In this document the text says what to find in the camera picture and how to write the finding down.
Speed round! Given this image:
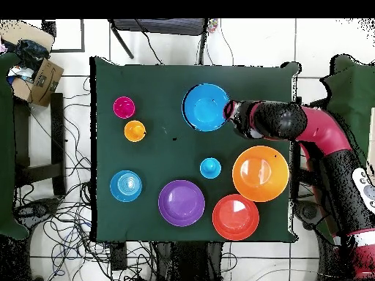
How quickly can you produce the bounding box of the large blue bowl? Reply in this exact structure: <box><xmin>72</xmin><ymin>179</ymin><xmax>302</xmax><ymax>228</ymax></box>
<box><xmin>181</xmin><ymin>83</ymin><xmax>231</xmax><ymax>133</ymax></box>

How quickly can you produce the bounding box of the large orange bowl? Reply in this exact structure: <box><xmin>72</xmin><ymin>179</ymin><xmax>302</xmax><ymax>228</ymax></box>
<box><xmin>231</xmin><ymin>145</ymin><xmax>291</xmax><ymax>203</ymax></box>

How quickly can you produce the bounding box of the black computer tower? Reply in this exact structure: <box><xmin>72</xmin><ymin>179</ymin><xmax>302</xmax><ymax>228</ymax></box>
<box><xmin>308</xmin><ymin>97</ymin><xmax>330</xmax><ymax>110</ymax></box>

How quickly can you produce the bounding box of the blue cup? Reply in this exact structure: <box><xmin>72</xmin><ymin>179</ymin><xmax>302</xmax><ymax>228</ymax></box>
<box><xmin>199</xmin><ymin>157</ymin><xmax>223</xmax><ymax>180</ymax></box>

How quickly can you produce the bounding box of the orange cup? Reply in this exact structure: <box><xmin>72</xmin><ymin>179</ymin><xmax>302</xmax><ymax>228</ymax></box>
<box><xmin>123</xmin><ymin>119</ymin><xmax>147</xmax><ymax>143</ymax></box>

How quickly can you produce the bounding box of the dark green tablecloth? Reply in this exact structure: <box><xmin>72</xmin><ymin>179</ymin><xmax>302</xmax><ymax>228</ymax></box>
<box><xmin>89</xmin><ymin>56</ymin><xmax>302</xmax><ymax>244</ymax></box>

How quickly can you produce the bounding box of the purple bowl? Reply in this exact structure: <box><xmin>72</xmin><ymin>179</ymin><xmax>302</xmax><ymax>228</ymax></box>
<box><xmin>157</xmin><ymin>179</ymin><xmax>207</xmax><ymax>228</ymax></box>

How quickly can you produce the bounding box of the pink cup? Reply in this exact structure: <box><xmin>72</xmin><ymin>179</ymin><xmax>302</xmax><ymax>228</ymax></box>
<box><xmin>113</xmin><ymin>96</ymin><xmax>136</xmax><ymax>120</ymax></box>

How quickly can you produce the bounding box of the large red bowl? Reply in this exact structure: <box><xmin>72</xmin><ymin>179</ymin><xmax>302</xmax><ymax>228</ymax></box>
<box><xmin>212</xmin><ymin>193</ymin><xmax>261</xmax><ymax>241</ymax></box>

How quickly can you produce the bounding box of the black folding chair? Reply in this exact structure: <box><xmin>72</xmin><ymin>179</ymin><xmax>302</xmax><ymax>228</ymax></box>
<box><xmin>107</xmin><ymin>18</ymin><xmax>209</xmax><ymax>66</ymax></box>

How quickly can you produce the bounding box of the green cloth covered table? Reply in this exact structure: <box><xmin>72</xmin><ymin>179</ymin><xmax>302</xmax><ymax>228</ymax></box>
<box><xmin>317</xmin><ymin>53</ymin><xmax>375</xmax><ymax>246</ymax></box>
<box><xmin>0</xmin><ymin>51</ymin><xmax>30</xmax><ymax>241</ymax></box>

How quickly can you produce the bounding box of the grey black floor base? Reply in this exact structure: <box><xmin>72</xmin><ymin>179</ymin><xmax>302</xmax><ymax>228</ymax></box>
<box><xmin>293</xmin><ymin>199</ymin><xmax>326</xmax><ymax>231</ymax></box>
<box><xmin>12</xmin><ymin>197</ymin><xmax>62</xmax><ymax>229</ymax></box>

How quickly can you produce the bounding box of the small blue bowl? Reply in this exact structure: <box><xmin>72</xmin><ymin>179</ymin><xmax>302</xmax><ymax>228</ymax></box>
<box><xmin>109</xmin><ymin>170</ymin><xmax>144</xmax><ymax>203</ymax></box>

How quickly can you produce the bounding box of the black bench stand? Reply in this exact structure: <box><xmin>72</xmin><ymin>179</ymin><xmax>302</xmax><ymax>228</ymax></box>
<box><xmin>12</xmin><ymin>92</ymin><xmax>67</xmax><ymax>197</ymax></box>

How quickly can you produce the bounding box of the black power adapter box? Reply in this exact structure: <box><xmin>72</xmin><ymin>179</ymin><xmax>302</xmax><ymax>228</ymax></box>
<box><xmin>110</xmin><ymin>241</ymin><xmax>128</xmax><ymax>271</ymax></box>

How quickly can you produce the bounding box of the cardboard box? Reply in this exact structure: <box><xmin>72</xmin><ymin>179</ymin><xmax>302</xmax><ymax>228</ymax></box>
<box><xmin>0</xmin><ymin>19</ymin><xmax>65</xmax><ymax>108</ymax></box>

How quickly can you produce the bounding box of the black plastic bag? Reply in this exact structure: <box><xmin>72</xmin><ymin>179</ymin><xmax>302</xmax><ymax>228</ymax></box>
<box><xmin>14</xmin><ymin>39</ymin><xmax>51</xmax><ymax>74</ymax></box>

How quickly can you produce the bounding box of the tangle of floor cables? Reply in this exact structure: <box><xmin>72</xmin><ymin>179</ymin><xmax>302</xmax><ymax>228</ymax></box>
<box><xmin>12</xmin><ymin>75</ymin><xmax>238</xmax><ymax>281</ymax></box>

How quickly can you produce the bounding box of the black metal frame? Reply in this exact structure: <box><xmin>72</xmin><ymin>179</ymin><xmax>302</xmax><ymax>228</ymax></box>
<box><xmin>41</xmin><ymin>18</ymin><xmax>86</xmax><ymax>54</ymax></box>

